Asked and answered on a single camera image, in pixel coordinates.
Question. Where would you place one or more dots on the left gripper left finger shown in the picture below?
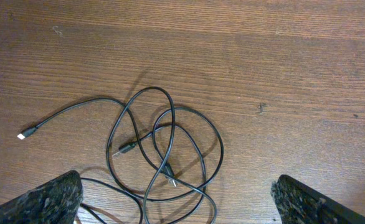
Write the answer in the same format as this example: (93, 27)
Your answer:
(56, 201)

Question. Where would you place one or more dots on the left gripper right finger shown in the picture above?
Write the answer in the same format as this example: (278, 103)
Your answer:
(299, 203)

